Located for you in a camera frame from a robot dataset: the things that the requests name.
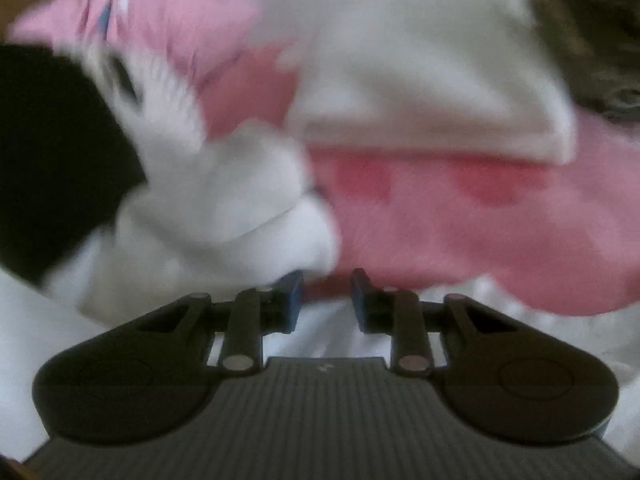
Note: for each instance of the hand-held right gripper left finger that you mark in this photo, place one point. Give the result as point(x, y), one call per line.
point(294, 300)

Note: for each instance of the white bear-print sweatshirt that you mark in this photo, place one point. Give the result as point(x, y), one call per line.
point(215, 220)

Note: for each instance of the pink floral blanket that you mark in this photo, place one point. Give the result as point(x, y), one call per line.
point(450, 230)

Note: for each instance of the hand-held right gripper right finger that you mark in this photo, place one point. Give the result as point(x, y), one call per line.
point(359, 300)

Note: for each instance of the dark plaid folded garment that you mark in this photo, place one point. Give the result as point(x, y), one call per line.
point(590, 35)

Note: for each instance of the pale pink folded garment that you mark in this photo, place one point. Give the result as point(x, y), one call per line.
point(425, 75)

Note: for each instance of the black garment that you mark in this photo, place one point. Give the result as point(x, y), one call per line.
point(55, 160)

